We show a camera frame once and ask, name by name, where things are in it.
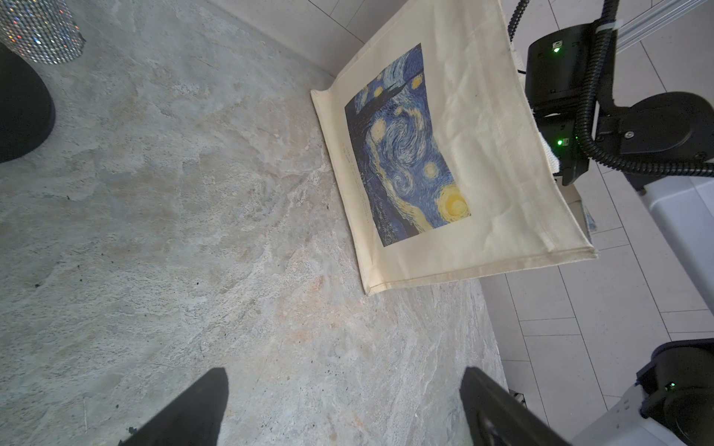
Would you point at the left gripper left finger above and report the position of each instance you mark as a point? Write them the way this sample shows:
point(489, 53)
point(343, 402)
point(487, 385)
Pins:
point(193, 418)

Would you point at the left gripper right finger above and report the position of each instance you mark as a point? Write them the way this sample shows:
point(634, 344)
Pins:
point(495, 417)

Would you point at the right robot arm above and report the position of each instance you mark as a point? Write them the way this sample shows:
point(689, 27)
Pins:
point(657, 144)

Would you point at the black microphone stand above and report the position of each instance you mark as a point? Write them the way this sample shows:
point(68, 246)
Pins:
point(28, 112)

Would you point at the glitter microphone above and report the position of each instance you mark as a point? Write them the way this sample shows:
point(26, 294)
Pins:
point(41, 31)

